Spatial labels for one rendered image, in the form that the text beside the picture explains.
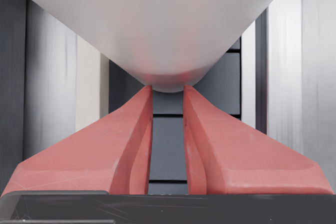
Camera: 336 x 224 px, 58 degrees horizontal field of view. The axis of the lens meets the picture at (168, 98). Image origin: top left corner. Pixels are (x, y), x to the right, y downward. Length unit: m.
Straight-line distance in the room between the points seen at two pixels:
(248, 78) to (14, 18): 0.17
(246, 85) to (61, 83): 0.14
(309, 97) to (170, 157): 0.12
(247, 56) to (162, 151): 0.08
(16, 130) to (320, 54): 0.23
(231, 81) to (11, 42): 0.15
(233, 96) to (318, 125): 0.09
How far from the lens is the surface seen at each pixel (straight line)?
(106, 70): 0.16
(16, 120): 0.24
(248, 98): 0.19
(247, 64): 0.19
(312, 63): 0.25
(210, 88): 0.18
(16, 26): 0.25
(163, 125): 0.18
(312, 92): 0.25
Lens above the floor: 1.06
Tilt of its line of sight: 88 degrees down
